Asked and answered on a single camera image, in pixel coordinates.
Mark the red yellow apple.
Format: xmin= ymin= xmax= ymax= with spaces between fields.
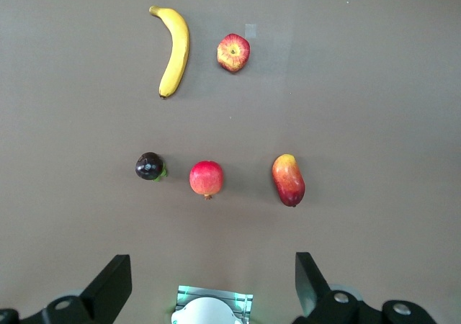
xmin=216 ymin=32 xmax=251 ymax=73

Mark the red yellow mango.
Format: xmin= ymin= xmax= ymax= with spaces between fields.
xmin=271 ymin=153 xmax=306 ymax=208

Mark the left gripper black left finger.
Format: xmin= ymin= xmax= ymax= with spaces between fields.
xmin=0 ymin=254 xmax=133 ymax=324

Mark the yellow banana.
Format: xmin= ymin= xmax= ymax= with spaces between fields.
xmin=148 ymin=5 xmax=191 ymax=100

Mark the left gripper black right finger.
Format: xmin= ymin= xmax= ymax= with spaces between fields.
xmin=292 ymin=251 xmax=439 ymax=324

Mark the dark purple mangosteen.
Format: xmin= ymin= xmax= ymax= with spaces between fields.
xmin=135 ymin=151 xmax=169 ymax=183

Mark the red pomegranate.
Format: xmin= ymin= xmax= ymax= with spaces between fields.
xmin=189 ymin=160 xmax=225 ymax=201

